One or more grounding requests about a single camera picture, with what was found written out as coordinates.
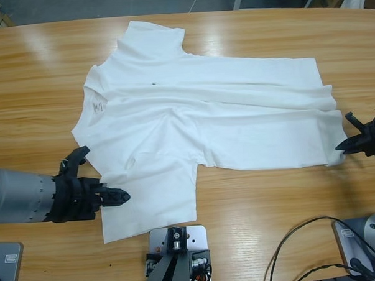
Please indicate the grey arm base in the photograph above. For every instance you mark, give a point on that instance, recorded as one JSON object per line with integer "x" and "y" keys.
{"x": 7, "y": 279}
{"x": 348, "y": 248}

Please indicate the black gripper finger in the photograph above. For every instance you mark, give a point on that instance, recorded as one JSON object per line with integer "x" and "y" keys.
{"x": 352, "y": 145}
{"x": 115, "y": 197}
{"x": 356, "y": 122}

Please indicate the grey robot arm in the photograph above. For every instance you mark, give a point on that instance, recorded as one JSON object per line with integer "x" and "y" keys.
{"x": 18, "y": 194}

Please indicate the white t-shirt with black logo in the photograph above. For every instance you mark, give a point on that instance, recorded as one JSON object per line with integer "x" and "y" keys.
{"x": 174, "y": 116}

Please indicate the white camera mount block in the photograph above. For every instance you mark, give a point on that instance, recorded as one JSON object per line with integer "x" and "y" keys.
{"x": 196, "y": 236}

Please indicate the silver round connector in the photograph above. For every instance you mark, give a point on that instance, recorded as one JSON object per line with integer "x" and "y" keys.
{"x": 197, "y": 264}
{"x": 151, "y": 266}

